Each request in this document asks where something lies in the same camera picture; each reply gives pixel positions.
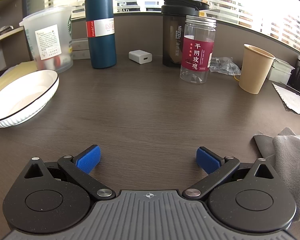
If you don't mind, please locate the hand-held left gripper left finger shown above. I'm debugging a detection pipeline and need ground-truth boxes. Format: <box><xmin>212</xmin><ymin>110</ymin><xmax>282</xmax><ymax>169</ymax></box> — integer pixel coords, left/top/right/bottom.
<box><xmin>23</xmin><ymin>144</ymin><xmax>116</xmax><ymax>202</ymax></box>

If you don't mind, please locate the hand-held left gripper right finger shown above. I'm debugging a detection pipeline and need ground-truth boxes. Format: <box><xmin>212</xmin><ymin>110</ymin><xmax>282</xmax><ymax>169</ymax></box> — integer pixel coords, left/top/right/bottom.
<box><xmin>182</xmin><ymin>147</ymin><xmax>278</xmax><ymax>202</ymax></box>

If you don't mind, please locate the grey towel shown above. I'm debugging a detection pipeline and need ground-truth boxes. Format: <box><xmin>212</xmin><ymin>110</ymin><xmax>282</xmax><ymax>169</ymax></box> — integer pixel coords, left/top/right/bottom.
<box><xmin>254</xmin><ymin>127</ymin><xmax>300</xmax><ymax>223</ymax></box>

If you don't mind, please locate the white bowl with black rim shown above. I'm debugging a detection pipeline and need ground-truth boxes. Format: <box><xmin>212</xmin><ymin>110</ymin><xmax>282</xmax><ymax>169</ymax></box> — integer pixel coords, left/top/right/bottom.
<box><xmin>0</xmin><ymin>70</ymin><xmax>60</xmax><ymax>128</ymax></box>

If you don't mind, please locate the clear plastic bag of screws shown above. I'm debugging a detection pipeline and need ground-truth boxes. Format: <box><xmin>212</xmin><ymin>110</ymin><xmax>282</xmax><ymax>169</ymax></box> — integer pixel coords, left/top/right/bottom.
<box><xmin>210</xmin><ymin>56</ymin><xmax>241</xmax><ymax>76</ymax></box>

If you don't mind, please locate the brown paper cup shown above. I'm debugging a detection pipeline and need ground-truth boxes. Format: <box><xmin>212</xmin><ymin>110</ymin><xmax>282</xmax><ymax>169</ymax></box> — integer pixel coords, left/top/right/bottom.
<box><xmin>238</xmin><ymin>44</ymin><xmax>276</xmax><ymax>95</ymax></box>

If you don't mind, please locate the grey metal box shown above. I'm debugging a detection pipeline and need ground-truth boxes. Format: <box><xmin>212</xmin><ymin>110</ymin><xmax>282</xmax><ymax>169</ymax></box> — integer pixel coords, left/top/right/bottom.
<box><xmin>72</xmin><ymin>50</ymin><xmax>92</xmax><ymax>60</ymax></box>
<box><xmin>71</xmin><ymin>38</ymin><xmax>89</xmax><ymax>51</ymax></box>

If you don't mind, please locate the clear jar with red label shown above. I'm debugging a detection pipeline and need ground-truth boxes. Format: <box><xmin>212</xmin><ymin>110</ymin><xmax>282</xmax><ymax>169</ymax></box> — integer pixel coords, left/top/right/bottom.
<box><xmin>180</xmin><ymin>15</ymin><xmax>217</xmax><ymax>84</ymax></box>

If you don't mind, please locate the white printed paper sheet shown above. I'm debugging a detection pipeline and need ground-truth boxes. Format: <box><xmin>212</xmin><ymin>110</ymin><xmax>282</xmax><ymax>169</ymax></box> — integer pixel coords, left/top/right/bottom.
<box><xmin>272</xmin><ymin>82</ymin><xmax>300</xmax><ymax>119</ymax></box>

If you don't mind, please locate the dark blue thermos bottle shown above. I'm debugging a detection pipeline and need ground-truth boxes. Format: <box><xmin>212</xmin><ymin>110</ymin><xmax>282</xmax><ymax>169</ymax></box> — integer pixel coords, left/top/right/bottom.
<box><xmin>84</xmin><ymin>0</ymin><xmax>123</xmax><ymax>69</ymax></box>

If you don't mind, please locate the white box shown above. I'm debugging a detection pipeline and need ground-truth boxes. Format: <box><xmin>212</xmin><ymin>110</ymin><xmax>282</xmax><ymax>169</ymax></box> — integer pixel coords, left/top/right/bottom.
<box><xmin>266</xmin><ymin>57</ymin><xmax>296</xmax><ymax>85</ymax></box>

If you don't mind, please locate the white power adapter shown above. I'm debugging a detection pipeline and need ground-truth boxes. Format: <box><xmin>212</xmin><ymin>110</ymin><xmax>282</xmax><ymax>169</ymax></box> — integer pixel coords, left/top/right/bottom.
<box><xmin>129</xmin><ymin>50</ymin><xmax>152</xmax><ymax>64</ymax></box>

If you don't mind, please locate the yellow envelope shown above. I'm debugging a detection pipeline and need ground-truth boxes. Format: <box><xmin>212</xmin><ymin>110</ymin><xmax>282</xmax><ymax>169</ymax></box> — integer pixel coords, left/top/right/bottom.
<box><xmin>0</xmin><ymin>60</ymin><xmax>39</xmax><ymax>98</ymax></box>

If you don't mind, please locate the black shaker bottle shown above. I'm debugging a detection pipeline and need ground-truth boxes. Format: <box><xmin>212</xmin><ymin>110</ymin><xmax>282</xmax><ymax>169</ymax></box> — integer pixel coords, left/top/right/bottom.
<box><xmin>161</xmin><ymin>0</ymin><xmax>210</xmax><ymax>67</ymax></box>

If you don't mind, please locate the clear plastic cup with label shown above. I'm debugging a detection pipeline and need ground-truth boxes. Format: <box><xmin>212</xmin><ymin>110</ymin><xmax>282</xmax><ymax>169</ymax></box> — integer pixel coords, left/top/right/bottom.
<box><xmin>19</xmin><ymin>5</ymin><xmax>77</xmax><ymax>73</ymax></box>

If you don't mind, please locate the dark checked cloth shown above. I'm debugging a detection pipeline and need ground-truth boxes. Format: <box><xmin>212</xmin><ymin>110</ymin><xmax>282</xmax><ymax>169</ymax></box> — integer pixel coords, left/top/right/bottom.
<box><xmin>0</xmin><ymin>26</ymin><xmax>14</xmax><ymax>40</ymax></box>

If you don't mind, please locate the wooden shelf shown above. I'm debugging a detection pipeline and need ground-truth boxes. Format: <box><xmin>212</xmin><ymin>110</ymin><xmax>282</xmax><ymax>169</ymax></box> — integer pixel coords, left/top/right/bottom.
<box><xmin>0</xmin><ymin>0</ymin><xmax>25</xmax><ymax>63</ymax></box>

